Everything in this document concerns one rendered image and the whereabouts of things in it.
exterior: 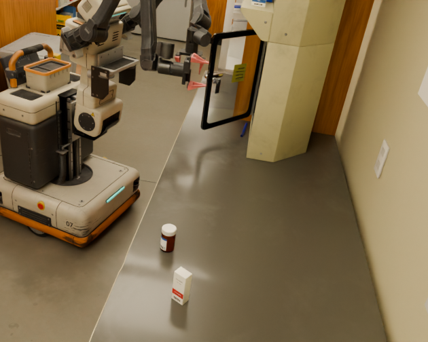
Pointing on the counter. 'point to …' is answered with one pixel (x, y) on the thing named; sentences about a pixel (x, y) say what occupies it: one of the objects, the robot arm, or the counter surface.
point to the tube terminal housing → (293, 77)
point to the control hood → (259, 17)
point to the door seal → (212, 76)
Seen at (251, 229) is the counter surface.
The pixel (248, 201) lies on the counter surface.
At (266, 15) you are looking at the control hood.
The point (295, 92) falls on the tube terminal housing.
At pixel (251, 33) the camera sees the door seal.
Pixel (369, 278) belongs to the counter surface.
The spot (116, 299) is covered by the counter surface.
